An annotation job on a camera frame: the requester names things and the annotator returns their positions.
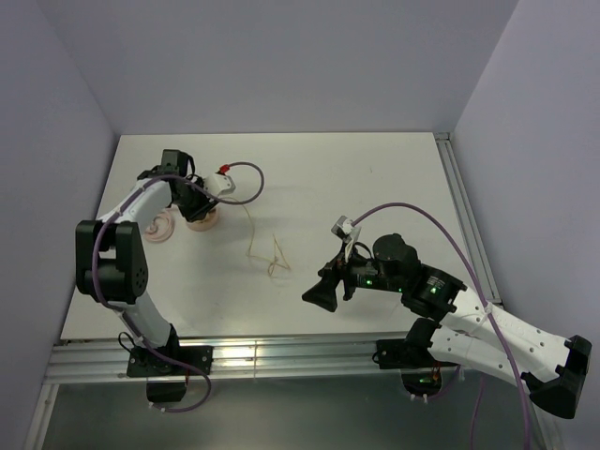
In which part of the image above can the pink round power strip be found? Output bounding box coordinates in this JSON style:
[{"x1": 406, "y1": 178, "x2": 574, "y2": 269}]
[{"x1": 186, "y1": 210, "x2": 219, "y2": 233}]

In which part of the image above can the pink power strip cord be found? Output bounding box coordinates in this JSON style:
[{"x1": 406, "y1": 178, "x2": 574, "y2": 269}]
[{"x1": 142, "y1": 211, "x2": 176, "y2": 244}]

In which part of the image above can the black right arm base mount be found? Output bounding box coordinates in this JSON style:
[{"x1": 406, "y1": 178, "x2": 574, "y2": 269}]
[{"x1": 371, "y1": 338, "x2": 461, "y2": 403}]

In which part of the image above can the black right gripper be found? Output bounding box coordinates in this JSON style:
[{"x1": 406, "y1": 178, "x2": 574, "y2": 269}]
[{"x1": 302, "y1": 240, "x2": 405, "y2": 310}]

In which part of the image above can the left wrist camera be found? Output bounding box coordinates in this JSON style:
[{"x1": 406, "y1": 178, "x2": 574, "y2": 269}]
[{"x1": 202, "y1": 164, "x2": 236, "y2": 197}]

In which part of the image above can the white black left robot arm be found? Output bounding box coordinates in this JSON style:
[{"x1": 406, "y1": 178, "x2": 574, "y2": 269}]
[{"x1": 75, "y1": 150, "x2": 235, "y2": 374}]

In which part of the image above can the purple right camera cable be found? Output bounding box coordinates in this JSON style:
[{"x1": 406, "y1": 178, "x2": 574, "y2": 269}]
[{"x1": 351, "y1": 202, "x2": 533, "y2": 450}]

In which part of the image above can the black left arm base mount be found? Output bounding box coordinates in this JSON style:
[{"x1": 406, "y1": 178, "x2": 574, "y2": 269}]
[{"x1": 126, "y1": 345, "x2": 214, "y2": 405}]

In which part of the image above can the yellow charging cable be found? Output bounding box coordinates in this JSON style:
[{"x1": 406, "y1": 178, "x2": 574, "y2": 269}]
[{"x1": 219, "y1": 200, "x2": 292, "y2": 278}]

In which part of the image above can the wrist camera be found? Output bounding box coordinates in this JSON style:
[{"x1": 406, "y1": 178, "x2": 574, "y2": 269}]
[
  {"x1": 202, "y1": 164, "x2": 236, "y2": 197},
  {"x1": 331, "y1": 216, "x2": 361, "y2": 263}
]

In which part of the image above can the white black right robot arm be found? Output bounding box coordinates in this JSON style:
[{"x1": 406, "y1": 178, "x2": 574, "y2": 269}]
[{"x1": 302, "y1": 233, "x2": 592, "y2": 419}]

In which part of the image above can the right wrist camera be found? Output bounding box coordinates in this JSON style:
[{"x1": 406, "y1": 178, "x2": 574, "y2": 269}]
[{"x1": 331, "y1": 216, "x2": 361, "y2": 263}]

